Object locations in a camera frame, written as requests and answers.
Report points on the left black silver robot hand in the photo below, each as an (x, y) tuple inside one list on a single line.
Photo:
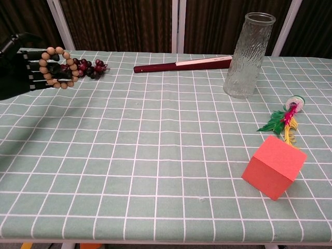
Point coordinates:
[(15, 75)]

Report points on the dark red grape bunch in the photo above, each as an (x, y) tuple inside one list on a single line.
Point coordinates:
[(88, 68)]

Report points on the dark red folded fan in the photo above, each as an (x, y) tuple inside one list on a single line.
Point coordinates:
[(166, 67)]

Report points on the green white checked tablecloth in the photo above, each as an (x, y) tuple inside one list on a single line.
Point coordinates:
[(155, 155)]

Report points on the textured clear glass vase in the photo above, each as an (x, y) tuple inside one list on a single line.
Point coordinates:
[(246, 64)]

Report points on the colourful feather shuttlecock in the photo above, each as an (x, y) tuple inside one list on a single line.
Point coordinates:
[(278, 124)]

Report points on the orange cube box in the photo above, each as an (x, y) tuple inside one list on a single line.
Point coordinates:
[(275, 166)]

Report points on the white partition frame post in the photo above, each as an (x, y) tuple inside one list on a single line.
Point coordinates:
[(178, 26), (62, 26), (286, 28)]

